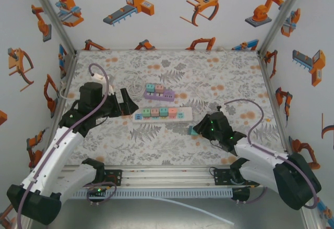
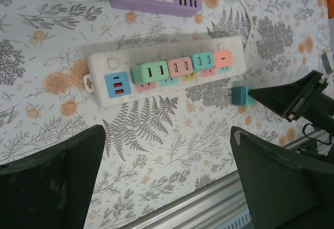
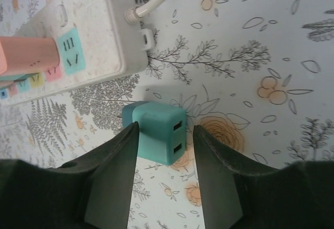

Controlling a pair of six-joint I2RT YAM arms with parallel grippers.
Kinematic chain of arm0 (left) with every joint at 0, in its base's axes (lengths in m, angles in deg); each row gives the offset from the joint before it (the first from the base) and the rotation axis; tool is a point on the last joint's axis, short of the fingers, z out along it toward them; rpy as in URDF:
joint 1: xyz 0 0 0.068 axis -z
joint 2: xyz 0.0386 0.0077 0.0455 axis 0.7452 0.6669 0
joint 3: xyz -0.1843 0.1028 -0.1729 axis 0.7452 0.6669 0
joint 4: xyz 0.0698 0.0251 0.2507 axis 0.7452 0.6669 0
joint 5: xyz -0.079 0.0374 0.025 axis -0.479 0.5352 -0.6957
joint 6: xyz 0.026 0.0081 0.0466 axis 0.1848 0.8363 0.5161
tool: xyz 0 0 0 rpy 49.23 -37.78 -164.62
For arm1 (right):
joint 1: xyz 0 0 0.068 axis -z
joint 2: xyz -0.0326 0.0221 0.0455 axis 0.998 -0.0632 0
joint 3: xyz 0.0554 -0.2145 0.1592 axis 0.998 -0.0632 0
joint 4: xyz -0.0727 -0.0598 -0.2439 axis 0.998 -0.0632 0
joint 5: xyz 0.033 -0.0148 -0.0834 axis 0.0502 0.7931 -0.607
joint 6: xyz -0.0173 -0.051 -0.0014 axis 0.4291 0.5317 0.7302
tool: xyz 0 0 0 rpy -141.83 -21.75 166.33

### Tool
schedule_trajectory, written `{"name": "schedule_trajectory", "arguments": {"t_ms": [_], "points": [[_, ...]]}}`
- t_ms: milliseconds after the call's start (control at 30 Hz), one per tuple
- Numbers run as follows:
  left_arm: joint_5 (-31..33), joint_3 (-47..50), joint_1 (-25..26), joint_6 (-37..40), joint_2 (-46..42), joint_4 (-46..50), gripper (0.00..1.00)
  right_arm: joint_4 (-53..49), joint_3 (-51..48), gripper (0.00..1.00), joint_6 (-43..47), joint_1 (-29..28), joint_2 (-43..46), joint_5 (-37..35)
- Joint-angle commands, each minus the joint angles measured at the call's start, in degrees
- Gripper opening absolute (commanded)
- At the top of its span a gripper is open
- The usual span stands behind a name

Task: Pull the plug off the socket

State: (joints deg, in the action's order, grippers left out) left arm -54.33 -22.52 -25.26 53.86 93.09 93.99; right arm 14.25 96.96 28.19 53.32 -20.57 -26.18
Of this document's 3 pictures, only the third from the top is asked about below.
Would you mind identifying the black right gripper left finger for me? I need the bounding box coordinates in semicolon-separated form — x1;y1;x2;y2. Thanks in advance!
0;121;139;229

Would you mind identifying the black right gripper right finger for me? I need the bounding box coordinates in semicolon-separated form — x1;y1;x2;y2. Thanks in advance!
193;125;334;229

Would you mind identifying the salmon pink charger plug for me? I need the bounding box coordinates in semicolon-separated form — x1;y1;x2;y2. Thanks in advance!
0;36;61;75

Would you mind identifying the teal USB charger plug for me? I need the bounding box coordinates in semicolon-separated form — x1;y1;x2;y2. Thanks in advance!
117;100;187;166

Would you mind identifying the white power strip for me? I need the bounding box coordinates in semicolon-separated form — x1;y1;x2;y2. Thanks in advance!
0;0;157;107

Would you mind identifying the floral patterned table cover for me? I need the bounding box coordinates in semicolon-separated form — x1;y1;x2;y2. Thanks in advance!
0;0;334;229

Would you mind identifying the white power strip cable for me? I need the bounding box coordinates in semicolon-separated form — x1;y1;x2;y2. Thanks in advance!
125;0;181;23

